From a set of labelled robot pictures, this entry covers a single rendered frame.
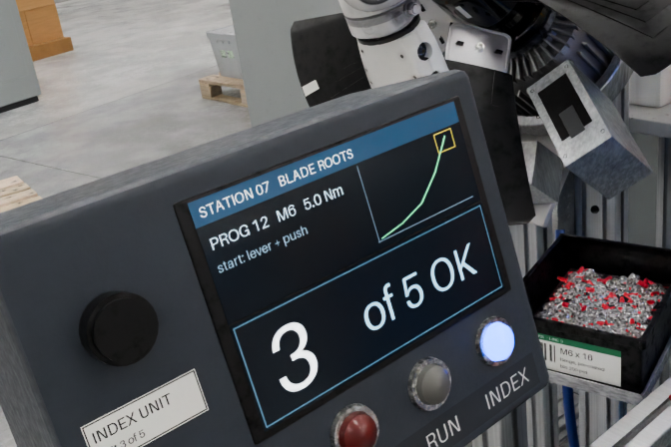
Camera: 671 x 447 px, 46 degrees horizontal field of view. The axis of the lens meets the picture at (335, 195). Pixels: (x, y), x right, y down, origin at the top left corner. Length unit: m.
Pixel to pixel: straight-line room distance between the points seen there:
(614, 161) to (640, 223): 0.94
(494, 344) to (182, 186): 0.19
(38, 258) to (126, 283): 0.04
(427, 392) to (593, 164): 0.73
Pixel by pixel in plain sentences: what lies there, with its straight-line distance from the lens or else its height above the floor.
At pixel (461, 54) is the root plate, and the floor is 1.11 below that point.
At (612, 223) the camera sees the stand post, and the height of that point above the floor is 0.69.
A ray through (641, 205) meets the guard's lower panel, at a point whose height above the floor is 0.54.
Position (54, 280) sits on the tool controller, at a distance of 0.32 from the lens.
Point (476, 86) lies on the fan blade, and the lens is 1.10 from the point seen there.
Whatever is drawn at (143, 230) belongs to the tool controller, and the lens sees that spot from 0.33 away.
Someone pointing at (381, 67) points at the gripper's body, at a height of 1.15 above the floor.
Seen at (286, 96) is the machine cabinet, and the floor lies 0.39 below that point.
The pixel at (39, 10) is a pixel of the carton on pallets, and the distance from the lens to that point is 9.15.
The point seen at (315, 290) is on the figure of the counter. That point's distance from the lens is 0.36.
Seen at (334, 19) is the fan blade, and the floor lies 1.15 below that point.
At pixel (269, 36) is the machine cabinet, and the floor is 0.69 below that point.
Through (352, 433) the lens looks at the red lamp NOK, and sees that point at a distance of 0.38.
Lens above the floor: 1.36
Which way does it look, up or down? 22 degrees down
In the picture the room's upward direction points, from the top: 8 degrees counter-clockwise
